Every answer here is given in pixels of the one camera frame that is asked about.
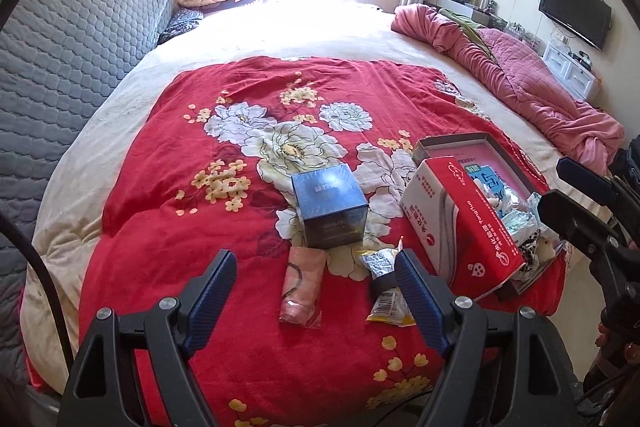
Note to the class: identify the bed with cream sheet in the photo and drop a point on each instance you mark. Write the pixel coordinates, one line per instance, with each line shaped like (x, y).
(310, 27)

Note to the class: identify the pale green tissue pack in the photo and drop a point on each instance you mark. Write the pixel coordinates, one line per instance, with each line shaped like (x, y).
(520, 224)
(507, 198)

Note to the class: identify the leopard print scrunchie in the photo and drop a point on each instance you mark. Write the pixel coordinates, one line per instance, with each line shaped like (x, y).
(530, 249)

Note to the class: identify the dark blue box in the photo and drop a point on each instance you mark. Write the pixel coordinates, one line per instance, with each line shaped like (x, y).
(330, 207)

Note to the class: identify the dark patterned pillow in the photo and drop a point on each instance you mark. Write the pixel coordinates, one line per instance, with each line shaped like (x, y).
(180, 24)

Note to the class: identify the black television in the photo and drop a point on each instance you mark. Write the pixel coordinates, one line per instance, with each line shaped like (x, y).
(575, 9)

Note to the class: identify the person's right hand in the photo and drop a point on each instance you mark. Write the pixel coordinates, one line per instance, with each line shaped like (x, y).
(620, 352)

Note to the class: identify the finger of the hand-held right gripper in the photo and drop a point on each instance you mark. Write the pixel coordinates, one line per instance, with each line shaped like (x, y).
(585, 177)
(590, 232)

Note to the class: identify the red floral blanket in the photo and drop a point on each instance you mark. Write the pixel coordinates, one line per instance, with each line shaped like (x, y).
(165, 207)

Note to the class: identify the grey tray box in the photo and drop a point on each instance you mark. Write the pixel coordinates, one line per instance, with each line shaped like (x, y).
(500, 152)

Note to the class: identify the pink book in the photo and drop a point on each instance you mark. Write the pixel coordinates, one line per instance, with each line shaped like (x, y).
(487, 162)

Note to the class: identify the cream plush toy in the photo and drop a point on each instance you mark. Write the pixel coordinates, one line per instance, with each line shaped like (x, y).
(549, 251)

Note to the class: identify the pink cloth in clear bag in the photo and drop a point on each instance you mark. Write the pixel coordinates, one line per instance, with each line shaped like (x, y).
(300, 287)

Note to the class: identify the dark bag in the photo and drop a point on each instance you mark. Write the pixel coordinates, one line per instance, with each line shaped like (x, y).
(629, 167)

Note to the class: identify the yellow snack packet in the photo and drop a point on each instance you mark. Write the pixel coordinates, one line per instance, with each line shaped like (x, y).
(387, 312)

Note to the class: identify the grey quilted headboard cover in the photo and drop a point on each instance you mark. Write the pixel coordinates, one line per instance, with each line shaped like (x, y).
(75, 47)

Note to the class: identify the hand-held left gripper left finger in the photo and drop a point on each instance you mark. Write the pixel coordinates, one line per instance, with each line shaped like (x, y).
(212, 297)

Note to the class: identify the white drawer cabinet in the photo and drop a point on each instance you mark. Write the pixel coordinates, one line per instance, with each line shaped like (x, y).
(570, 72)

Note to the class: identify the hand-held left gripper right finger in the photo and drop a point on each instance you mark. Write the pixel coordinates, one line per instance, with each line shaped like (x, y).
(417, 302)

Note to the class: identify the pink quilt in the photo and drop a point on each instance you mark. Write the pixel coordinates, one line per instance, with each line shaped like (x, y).
(525, 77)

